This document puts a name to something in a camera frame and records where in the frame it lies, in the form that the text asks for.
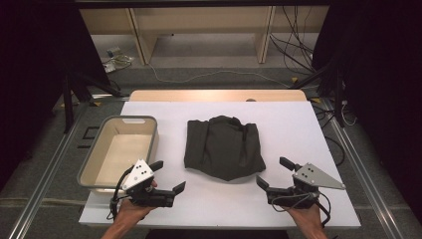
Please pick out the grey plastic basket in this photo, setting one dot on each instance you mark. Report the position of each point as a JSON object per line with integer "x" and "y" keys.
{"x": 119, "y": 152}

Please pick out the black metal stand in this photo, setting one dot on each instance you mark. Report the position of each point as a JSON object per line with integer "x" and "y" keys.
{"x": 337, "y": 96}
{"x": 68, "y": 103}

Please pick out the aluminium rail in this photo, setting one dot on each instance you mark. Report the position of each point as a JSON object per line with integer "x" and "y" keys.
{"x": 49, "y": 172}
{"x": 361, "y": 172}

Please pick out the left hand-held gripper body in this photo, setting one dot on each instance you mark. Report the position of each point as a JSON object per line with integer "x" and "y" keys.
{"x": 141, "y": 176}

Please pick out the person's right hand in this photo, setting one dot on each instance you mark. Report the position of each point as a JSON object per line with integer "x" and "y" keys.
{"x": 308, "y": 217}

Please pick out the black curtain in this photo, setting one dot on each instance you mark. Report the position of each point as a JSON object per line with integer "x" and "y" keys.
{"x": 384, "y": 83}
{"x": 33, "y": 83}

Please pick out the folded dark grey cloth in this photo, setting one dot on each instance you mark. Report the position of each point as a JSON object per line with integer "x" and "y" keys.
{"x": 224, "y": 147}

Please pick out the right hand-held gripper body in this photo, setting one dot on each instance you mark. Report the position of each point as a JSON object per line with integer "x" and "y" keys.
{"x": 310, "y": 179}

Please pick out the person's left hand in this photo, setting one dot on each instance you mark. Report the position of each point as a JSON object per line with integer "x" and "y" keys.
{"x": 130, "y": 210}

